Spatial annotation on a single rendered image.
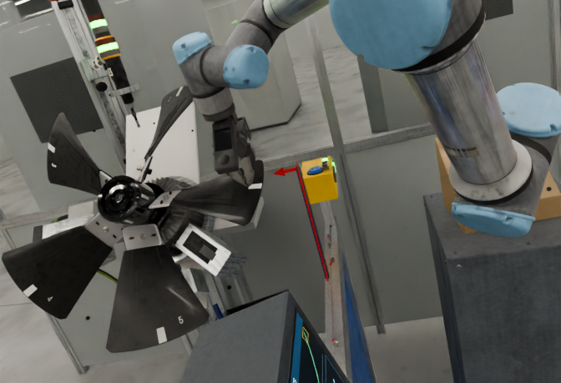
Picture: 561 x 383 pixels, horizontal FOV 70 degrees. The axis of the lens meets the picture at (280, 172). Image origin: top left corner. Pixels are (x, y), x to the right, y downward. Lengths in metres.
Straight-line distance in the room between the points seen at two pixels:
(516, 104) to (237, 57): 0.47
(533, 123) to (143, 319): 0.86
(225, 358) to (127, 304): 0.65
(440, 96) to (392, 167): 1.24
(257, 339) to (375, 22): 0.31
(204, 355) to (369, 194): 1.43
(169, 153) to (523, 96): 1.02
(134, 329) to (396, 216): 1.21
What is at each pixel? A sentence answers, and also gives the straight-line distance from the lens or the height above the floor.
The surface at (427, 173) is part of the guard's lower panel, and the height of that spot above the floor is 0.79.
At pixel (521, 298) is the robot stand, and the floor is 0.89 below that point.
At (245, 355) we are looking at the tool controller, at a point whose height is 1.25.
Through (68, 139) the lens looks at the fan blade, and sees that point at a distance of 1.25.
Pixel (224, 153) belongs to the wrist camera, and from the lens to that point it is 0.82.
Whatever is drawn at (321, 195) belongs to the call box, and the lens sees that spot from 1.22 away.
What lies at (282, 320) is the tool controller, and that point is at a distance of 0.38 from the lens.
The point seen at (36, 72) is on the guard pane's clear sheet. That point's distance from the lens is 2.02.
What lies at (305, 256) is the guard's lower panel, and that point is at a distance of 1.91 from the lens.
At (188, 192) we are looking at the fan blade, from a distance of 1.03.
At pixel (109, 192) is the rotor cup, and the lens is 1.08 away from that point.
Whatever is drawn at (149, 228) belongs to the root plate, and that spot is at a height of 1.12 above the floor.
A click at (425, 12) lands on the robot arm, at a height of 1.47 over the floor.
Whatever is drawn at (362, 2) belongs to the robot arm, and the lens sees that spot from 0.41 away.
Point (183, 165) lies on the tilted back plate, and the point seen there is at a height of 1.18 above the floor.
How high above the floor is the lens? 1.49
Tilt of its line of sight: 19 degrees down
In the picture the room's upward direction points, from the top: 16 degrees counter-clockwise
